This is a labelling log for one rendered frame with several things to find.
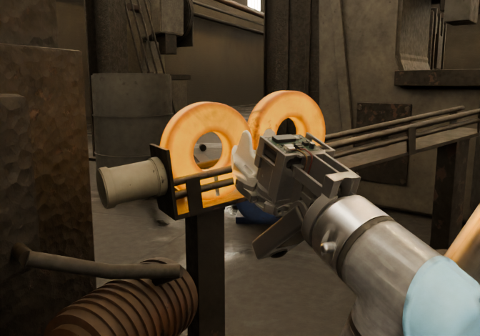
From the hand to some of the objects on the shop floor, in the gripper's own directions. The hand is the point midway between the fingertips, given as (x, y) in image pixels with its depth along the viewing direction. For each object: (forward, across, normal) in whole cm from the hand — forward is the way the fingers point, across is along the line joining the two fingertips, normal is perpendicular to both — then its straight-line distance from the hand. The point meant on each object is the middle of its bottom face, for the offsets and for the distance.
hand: (240, 156), depth 60 cm
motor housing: (-15, +15, +70) cm, 73 cm away
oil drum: (+236, -66, +151) cm, 288 cm away
